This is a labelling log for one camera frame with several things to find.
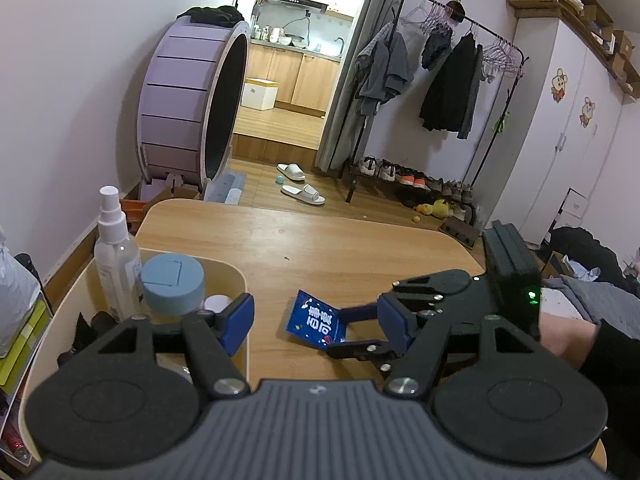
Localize row of shoes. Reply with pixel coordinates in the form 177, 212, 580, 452
357, 155, 476, 206

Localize white box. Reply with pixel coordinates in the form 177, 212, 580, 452
241, 78, 279, 111

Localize cream plastic container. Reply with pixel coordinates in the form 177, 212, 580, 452
20, 247, 251, 463

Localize blue snack packet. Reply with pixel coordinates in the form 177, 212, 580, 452
284, 289, 347, 350

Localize yellow duck toy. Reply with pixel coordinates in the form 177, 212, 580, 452
417, 199, 450, 220

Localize grey blanket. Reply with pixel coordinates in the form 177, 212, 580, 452
542, 274, 640, 322

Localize grey curtain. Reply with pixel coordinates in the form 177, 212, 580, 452
315, 0, 416, 172

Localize dark short garment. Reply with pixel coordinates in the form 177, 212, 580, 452
421, 30, 454, 72

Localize clear jar with blue lid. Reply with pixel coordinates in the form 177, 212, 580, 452
140, 253, 206, 319

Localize person's right forearm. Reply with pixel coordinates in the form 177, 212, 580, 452
587, 317, 640, 466

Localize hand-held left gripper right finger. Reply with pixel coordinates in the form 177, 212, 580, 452
377, 292, 566, 403

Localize grey hooded garment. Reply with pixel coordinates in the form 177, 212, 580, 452
354, 27, 416, 117

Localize brown scratch board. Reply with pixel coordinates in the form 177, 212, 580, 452
438, 218, 477, 250

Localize clear spray bottle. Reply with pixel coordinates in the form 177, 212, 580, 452
94, 186, 144, 322

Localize grey wheel step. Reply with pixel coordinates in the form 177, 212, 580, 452
204, 172, 247, 206

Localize white wardrobe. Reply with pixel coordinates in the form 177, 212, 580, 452
510, 7, 640, 261

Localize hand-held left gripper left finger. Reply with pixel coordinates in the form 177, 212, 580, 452
65, 292, 256, 403

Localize wooden kitchen base cabinets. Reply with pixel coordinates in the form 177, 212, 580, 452
247, 42, 344, 111

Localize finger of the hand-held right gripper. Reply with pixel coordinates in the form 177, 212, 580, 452
340, 269, 476, 328
327, 339, 402, 377

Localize cartoon mouse sticker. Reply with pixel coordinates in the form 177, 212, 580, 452
550, 72, 571, 104
579, 98, 599, 129

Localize stack of yellow-green boxes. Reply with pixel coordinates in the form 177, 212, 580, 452
0, 297, 51, 394

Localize dark bag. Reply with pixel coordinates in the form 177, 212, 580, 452
549, 226, 627, 287

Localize orange wooden stand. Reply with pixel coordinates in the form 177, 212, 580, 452
120, 199, 150, 235

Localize purple cat exercise wheel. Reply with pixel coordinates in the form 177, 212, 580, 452
136, 15, 250, 202

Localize small cardboard box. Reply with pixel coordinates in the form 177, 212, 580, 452
612, 29, 637, 58
581, 4, 614, 28

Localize person's right hand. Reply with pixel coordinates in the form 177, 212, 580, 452
540, 312, 599, 372

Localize black coat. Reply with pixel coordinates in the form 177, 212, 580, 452
419, 35, 484, 140

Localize range hood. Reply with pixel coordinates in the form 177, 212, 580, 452
262, 0, 329, 12

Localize grey plastic bag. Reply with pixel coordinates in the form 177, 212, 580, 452
0, 227, 42, 359

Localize black clothes rack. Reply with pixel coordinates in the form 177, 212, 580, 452
342, 0, 527, 207

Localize black cloth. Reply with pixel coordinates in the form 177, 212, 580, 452
180, 5, 244, 29

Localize bunch of pink hangers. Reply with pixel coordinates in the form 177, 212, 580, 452
400, 0, 527, 82

